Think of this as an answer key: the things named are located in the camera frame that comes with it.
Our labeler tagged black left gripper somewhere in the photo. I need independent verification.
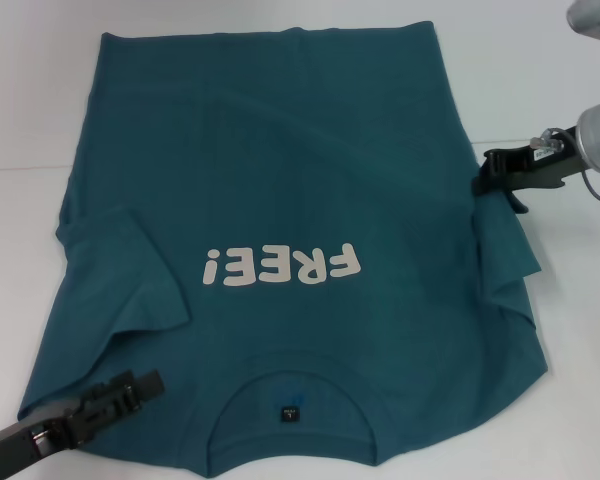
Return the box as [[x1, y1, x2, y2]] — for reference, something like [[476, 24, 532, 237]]
[[0, 368, 166, 465]]

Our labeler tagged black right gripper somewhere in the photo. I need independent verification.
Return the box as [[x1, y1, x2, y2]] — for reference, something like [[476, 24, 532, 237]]
[[471, 123, 590, 216]]

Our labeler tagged teal t-shirt with FREE print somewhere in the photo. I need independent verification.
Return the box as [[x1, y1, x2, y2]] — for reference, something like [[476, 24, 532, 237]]
[[17, 19, 551, 480]]

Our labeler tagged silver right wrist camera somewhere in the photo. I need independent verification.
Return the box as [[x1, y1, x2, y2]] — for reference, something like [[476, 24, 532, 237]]
[[564, 0, 600, 42]]

